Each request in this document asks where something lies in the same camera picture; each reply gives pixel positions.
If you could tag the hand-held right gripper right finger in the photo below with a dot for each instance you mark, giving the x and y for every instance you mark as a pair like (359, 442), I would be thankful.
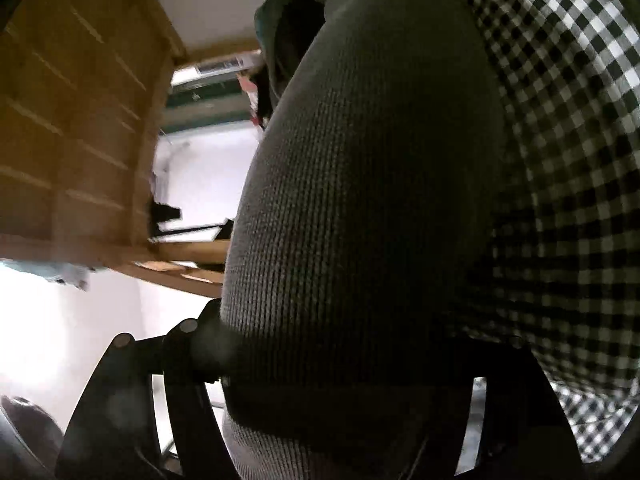
(520, 410)

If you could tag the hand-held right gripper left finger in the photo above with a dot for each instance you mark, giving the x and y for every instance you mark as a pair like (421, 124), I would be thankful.
(195, 360)

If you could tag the grey knit sweatshirt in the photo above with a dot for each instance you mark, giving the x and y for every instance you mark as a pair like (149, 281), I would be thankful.
(360, 185)

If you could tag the red white cloth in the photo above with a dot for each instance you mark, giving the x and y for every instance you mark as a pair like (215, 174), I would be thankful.
(254, 92)

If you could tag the black white checkered bedsheet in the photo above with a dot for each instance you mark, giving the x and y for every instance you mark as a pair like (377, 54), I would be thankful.
(565, 135)

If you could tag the black garment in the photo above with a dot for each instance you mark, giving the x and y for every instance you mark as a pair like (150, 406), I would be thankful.
(297, 30)

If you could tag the teal cloth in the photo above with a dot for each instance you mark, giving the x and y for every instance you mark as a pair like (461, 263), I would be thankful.
(265, 17)

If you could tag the wooden bed frame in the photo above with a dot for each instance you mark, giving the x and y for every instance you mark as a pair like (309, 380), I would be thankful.
(75, 135)

